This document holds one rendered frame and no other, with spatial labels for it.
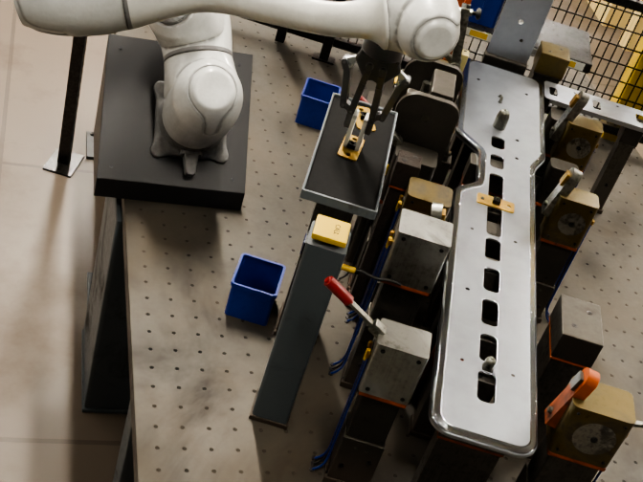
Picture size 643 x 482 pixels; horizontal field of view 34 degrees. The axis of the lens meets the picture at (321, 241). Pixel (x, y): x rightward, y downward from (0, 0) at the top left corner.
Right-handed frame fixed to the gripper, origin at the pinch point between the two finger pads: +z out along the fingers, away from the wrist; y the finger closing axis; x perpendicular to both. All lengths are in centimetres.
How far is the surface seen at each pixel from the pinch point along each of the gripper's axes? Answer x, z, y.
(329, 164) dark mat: -7.7, 4.2, -2.4
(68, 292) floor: 58, 120, -71
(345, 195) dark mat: -15.7, 4.1, 2.6
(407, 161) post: 12.5, 10.2, 10.9
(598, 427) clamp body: -36, 17, 56
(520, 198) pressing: 31, 20, 37
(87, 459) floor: 2, 120, -40
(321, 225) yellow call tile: -26.7, 4.1, 0.7
